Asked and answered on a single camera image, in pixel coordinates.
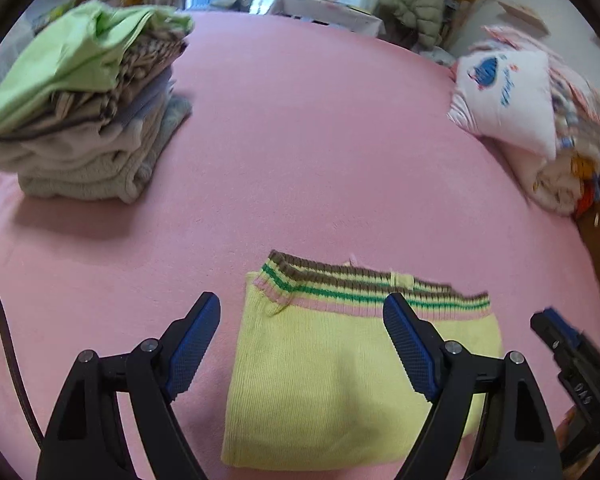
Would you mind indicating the small table with tablecloth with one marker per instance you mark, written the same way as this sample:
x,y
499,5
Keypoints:
x,y
330,12

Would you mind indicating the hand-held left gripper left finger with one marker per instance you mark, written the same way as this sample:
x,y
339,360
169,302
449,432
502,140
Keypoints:
x,y
192,345

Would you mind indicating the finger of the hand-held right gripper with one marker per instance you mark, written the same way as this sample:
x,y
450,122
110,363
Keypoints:
x,y
545,330
562,322

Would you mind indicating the pink bed blanket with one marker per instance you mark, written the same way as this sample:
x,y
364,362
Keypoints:
x,y
305,160

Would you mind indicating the yellow knit striped cardigan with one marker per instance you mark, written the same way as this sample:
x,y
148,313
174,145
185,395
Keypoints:
x,y
320,370

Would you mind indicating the pink ruffled folded quilt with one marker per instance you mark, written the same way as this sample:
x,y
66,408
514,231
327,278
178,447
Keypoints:
x,y
575,80

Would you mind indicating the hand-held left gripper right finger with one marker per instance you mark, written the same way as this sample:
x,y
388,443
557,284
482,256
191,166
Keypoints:
x,y
410,345

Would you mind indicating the small pink wall shelf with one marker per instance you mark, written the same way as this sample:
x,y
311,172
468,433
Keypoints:
x,y
522,15

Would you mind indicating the grey down jacket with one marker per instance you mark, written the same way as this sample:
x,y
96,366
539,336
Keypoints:
x,y
420,0

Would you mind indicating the cartoon print folded quilt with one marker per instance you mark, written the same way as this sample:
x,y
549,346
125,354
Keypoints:
x,y
560,180

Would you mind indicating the stack of folded clothes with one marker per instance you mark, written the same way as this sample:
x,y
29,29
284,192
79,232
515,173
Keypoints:
x,y
80,160

